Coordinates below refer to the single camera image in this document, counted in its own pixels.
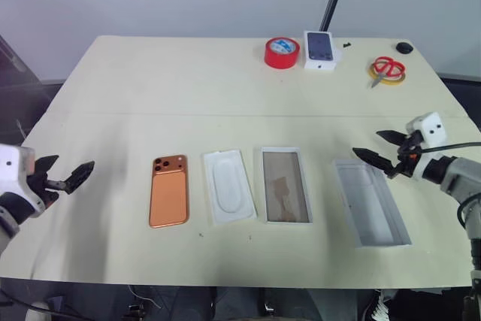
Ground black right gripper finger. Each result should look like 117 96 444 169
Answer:
352 147 395 175
376 129 407 146

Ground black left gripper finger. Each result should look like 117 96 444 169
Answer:
34 154 60 176
63 160 96 195

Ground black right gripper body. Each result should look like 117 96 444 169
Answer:
384 130 425 180

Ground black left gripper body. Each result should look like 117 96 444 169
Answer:
35 169 73 208

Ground white open box base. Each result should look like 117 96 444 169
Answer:
331 158 413 250

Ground white box lid brown print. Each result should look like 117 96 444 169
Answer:
261 145 314 226

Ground white box dark phone print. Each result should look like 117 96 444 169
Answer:
303 29 343 72

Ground yellow tape roll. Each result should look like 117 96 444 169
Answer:
367 62 407 87

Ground orange smartphone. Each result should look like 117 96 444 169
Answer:
148 153 191 229

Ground red tape roll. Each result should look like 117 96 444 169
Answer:
263 36 299 70

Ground white moulded tray insert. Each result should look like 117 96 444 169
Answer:
203 148 259 226

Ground white ribbed object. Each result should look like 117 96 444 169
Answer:
369 289 391 321

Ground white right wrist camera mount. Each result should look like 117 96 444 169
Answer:
407 111 446 180

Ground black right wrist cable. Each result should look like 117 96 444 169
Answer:
411 141 481 157

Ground red handled scissors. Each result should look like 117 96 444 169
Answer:
371 56 408 89

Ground black right arm cable loop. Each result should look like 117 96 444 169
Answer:
455 192 481 242

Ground thin white cable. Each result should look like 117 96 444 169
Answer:
126 285 162 310

